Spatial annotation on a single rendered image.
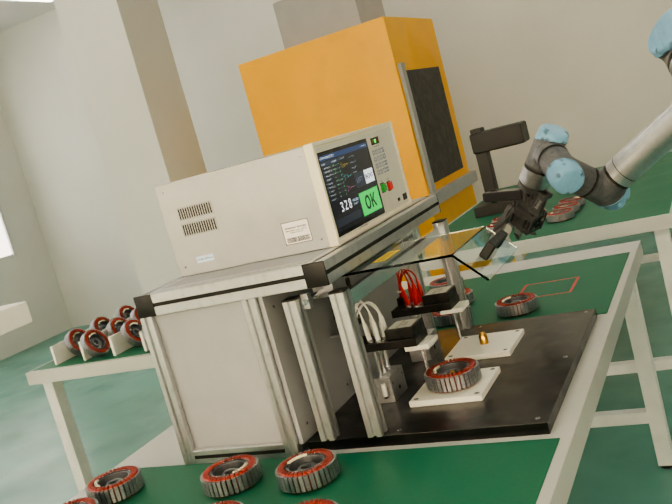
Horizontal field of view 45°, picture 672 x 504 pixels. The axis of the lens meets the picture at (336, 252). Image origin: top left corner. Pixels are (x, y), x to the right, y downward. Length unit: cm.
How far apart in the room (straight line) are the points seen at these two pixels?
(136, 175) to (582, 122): 350
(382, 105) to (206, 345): 382
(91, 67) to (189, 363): 431
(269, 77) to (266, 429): 420
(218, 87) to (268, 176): 643
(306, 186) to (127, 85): 414
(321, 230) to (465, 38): 554
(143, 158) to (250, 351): 414
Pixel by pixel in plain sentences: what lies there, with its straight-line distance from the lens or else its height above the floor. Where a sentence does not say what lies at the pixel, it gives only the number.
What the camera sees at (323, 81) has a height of 168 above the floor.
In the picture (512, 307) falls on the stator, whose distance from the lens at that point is 216.
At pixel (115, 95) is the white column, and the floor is 195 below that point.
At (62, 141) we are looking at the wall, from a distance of 929.
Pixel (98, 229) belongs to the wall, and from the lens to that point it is 919.
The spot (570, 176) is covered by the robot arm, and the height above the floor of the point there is 110.
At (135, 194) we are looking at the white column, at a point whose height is 129.
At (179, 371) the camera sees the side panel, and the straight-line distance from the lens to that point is 171.
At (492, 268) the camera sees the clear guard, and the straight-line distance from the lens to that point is 152.
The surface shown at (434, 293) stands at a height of 92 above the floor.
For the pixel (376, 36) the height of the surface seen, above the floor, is 184.
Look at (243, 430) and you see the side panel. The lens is 168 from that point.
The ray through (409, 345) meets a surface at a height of 88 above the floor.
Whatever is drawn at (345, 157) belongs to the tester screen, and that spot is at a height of 127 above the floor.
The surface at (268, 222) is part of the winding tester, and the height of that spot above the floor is 119.
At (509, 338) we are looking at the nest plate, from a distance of 189.
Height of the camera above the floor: 132
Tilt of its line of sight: 8 degrees down
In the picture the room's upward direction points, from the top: 15 degrees counter-clockwise
